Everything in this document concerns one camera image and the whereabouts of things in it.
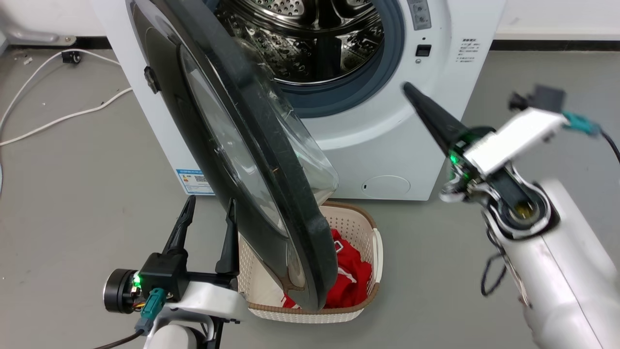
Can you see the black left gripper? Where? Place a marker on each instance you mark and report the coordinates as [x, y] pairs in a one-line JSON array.
[[162, 274]]

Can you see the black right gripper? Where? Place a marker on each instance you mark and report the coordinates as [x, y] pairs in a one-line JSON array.
[[467, 145]]

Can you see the black round glass washer door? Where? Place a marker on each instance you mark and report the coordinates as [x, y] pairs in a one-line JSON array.
[[264, 145]]

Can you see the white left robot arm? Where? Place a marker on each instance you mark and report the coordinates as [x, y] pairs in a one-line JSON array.
[[208, 300]]

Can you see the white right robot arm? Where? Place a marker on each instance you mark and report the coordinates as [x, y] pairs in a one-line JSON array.
[[557, 252]]

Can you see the white front-load washing machine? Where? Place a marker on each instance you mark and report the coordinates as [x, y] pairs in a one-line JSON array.
[[387, 145]]

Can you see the black door latch socket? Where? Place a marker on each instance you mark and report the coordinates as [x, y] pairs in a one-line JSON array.
[[423, 50]]

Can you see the grey-blue rubber door gasket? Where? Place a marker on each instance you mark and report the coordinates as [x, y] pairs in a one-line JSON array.
[[373, 82]]

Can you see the blue and white energy label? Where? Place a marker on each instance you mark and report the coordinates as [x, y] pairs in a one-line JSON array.
[[194, 182]]

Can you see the round white filter cover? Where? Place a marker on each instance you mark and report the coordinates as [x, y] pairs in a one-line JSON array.
[[386, 186]]

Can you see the cream perforated plastic laundry basket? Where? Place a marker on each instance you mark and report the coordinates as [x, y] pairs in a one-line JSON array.
[[361, 228]]

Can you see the stainless steel washer drum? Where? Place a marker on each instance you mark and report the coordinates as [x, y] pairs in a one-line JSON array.
[[300, 43]]

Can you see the red garment with white trim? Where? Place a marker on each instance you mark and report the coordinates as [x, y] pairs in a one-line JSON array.
[[351, 276]]

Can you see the small black floor plug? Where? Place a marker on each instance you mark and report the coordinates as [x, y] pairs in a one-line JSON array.
[[71, 57]]

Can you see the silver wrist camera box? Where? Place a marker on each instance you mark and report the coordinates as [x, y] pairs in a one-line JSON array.
[[513, 138]]

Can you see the grey metal floor bracket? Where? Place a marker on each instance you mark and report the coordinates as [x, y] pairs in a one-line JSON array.
[[38, 37]]

